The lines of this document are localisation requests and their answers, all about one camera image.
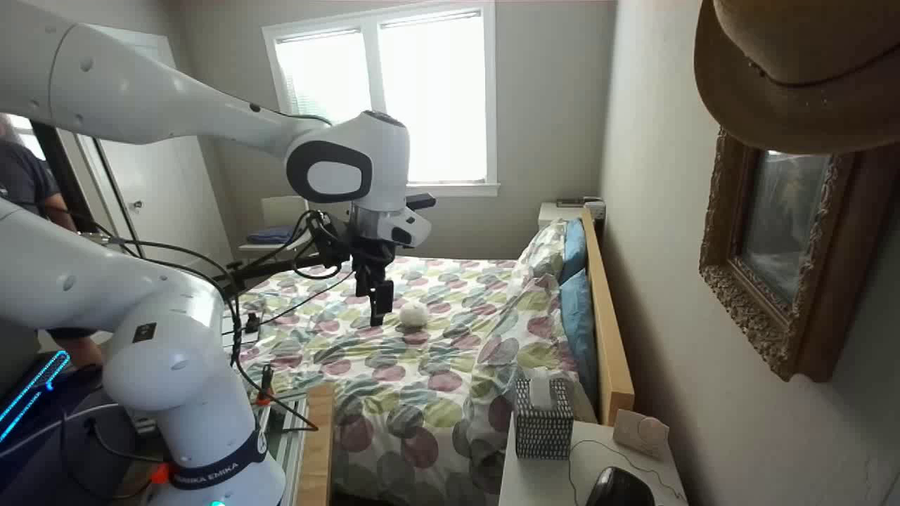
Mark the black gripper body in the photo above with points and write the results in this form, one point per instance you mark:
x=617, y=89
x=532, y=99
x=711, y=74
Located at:
x=372, y=261

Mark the tan felt hat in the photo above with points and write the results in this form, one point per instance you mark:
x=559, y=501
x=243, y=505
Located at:
x=798, y=86

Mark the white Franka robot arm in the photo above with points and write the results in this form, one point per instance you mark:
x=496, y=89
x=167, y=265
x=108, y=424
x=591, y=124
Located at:
x=143, y=86

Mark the small white fluffy object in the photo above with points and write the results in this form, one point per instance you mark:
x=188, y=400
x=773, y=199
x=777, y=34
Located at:
x=413, y=317

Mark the bed with floral bedspread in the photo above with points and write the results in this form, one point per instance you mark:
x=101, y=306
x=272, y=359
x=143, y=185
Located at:
x=413, y=376

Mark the blue folded cloth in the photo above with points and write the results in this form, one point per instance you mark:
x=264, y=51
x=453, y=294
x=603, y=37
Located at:
x=272, y=234

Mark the black mounting bar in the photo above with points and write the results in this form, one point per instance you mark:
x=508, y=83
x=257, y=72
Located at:
x=269, y=269

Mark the floral pillow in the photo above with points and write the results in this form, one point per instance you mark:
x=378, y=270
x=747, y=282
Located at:
x=542, y=254

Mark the white framed window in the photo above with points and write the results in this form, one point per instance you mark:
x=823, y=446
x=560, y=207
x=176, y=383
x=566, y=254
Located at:
x=439, y=95

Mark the small blue pillow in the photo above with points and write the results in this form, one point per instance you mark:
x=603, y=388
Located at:
x=574, y=251

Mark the white cabinet behind bed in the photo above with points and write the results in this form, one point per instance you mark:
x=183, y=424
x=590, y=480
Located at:
x=560, y=213

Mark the large blue pillow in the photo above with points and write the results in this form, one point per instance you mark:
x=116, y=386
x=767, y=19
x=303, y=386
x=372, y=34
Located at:
x=580, y=328

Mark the white room door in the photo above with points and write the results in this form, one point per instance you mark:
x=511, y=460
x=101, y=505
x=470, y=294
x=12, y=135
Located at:
x=178, y=200

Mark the light wooden headboard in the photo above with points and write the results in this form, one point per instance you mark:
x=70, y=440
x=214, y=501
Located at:
x=608, y=348

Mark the white bedside table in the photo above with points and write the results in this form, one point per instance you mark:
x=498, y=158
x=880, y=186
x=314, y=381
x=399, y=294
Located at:
x=563, y=469

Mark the pale pinkish white object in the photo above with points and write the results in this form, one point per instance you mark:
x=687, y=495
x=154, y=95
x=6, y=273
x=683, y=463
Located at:
x=642, y=436

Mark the black round object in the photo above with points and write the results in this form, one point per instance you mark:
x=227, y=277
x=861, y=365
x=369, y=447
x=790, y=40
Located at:
x=621, y=490

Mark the black vertical pole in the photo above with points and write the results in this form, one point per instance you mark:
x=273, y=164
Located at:
x=60, y=172

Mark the cyan light strip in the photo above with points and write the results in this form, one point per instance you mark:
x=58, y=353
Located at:
x=33, y=395

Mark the person in dark shirt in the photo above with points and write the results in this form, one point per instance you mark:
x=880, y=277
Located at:
x=23, y=178

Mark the gold framed picture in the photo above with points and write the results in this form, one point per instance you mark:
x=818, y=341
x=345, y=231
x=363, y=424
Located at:
x=805, y=244

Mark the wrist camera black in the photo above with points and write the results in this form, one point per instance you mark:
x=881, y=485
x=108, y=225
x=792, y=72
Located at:
x=333, y=245

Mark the light wooden bed post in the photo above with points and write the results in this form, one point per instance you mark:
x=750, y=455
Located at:
x=320, y=452

